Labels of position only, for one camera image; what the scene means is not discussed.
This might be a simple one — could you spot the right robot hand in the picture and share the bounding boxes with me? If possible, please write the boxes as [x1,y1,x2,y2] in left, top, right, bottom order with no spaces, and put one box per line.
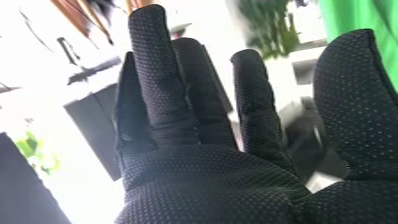
[113,3,398,224]

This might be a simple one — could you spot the green leafy plant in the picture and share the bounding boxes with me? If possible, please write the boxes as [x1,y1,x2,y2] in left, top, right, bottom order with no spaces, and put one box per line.
[238,0,304,60]

